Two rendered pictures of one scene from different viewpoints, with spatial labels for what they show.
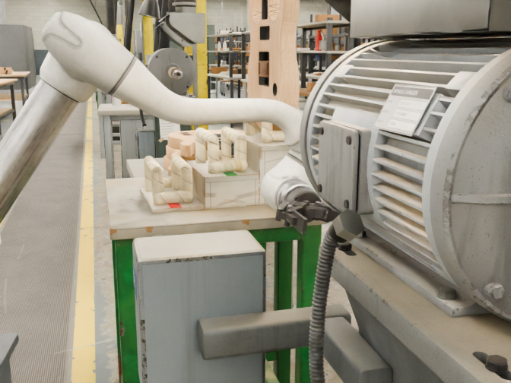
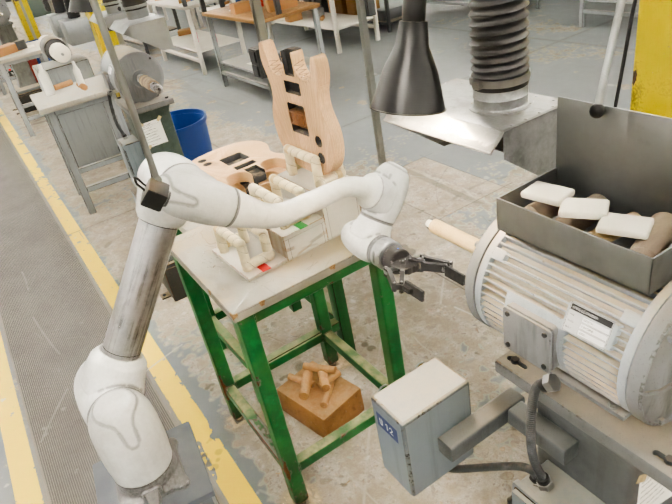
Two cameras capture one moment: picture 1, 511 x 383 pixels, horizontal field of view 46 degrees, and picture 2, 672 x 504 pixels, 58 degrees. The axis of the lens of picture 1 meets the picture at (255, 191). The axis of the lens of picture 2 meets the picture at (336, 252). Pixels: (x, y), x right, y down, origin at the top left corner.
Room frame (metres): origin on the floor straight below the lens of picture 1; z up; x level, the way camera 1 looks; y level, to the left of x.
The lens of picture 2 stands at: (-0.02, 0.35, 1.93)
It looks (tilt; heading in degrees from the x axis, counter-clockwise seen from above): 31 degrees down; 347
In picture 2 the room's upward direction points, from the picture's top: 11 degrees counter-clockwise
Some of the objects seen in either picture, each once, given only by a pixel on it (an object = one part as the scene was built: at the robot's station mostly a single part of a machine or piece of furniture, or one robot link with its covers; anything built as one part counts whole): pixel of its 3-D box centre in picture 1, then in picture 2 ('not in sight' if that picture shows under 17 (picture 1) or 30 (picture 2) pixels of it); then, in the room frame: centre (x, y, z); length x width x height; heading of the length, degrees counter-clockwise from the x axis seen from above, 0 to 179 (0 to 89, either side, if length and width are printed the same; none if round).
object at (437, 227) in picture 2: not in sight; (462, 239); (0.96, -0.14, 1.25); 0.18 x 0.03 x 0.03; 15
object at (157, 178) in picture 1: (157, 188); (244, 257); (1.63, 0.27, 0.99); 0.03 x 0.03 x 0.09
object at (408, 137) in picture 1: (452, 156); (588, 305); (0.66, -0.22, 1.25); 0.41 x 0.27 x 0.26; 15
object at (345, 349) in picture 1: (350, 356); (541, 431); (0.63, -0.11, 1.02); 0.13 x 0.04 x 0.04; 15
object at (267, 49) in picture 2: (258, 8); (271, 56); (1.95, -0.01, 1.49); 0.07 x 0.04 x 0.10; 18
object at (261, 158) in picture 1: (268, 166); (319, 198); (1.82, -0.04, 1.02); 0.27 x 0.15 x 0.17; 19
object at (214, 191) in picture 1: (220, 182); (284, 226); (1.77, 0.11, 0.98); 0.27 x 0.16 x 0.09; 19
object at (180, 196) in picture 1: (173, 197); (259, 259); (1.63, 0.23, 0.96); 0.11 x 0.03 x 0.03; 109
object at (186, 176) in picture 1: (186, 185); (266, 246); (1.66, 0.19, 0.99); 0.03 x 0.03 x 0.09
